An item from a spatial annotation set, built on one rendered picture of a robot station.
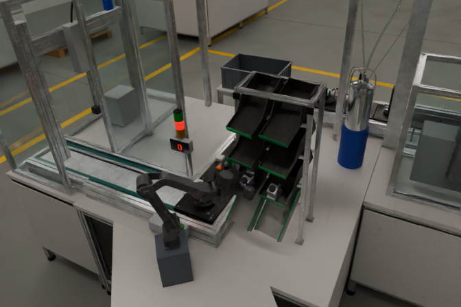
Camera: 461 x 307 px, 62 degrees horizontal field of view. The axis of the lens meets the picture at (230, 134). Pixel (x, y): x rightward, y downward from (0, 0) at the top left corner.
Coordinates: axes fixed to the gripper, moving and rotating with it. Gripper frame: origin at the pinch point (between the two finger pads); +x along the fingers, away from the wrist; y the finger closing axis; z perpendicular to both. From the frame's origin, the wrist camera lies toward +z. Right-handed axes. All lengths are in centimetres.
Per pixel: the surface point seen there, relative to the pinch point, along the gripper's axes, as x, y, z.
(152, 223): -17, 38, -37
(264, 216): 12.1, -7.7, -19.9
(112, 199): -17, 73, -41
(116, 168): 1, 96, -38
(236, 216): 6.9, 4.8, -24.4
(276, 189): 5.2, -14.3, 1.4
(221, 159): 39, 44, -20
